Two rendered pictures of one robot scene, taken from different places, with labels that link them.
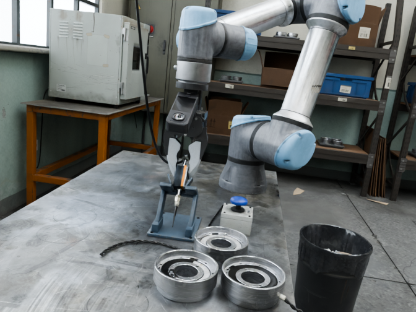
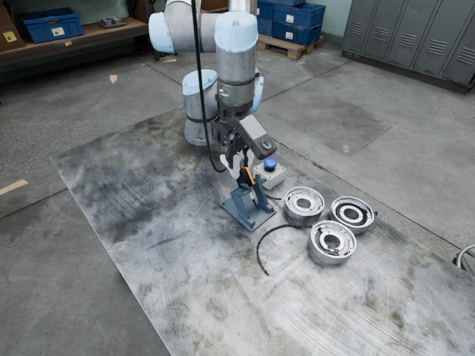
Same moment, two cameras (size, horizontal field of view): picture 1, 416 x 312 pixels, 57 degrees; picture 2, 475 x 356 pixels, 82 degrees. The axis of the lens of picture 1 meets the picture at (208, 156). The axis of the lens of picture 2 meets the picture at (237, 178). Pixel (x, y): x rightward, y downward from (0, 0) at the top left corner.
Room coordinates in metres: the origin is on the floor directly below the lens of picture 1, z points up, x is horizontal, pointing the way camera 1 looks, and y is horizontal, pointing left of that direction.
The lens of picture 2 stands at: (0.49, 0.45, 1.39)
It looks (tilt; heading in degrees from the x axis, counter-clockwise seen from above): 43 degrees down; 312
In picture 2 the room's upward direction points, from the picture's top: straight up
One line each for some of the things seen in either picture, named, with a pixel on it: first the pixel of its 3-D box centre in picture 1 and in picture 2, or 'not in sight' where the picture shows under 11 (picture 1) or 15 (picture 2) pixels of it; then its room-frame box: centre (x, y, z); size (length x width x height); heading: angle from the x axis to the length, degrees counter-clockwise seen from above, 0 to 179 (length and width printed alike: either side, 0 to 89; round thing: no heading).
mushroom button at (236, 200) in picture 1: (238, 208); (269, 167); (0.83, -0.08, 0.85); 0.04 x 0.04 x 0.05
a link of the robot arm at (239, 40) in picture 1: (226, 42); (230, 34); (0.93, -0.01, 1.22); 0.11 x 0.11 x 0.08; 40
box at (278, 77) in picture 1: (279, 70); not in sight; (4.23, -0.66, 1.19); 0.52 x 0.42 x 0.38; 84
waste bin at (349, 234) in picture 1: (327, 278); not in sight; (1.71, -0.65, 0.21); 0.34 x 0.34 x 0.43
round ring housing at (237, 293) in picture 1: (252, 281); (350, 215); (0.57, -0.10, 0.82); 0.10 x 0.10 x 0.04
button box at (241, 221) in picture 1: (236, 217); (268, 172); (0.84, -0.08, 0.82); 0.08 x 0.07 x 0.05; 174
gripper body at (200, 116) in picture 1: (190, 110); (234, 121); (0.86, 0.05, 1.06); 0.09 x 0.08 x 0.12; 175
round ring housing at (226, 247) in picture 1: (220, 247); (303, 205); (0.69, -0.04, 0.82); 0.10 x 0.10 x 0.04
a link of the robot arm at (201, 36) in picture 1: (198, 35); (236, 48); (0.85, 0.05, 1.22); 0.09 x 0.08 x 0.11; 130
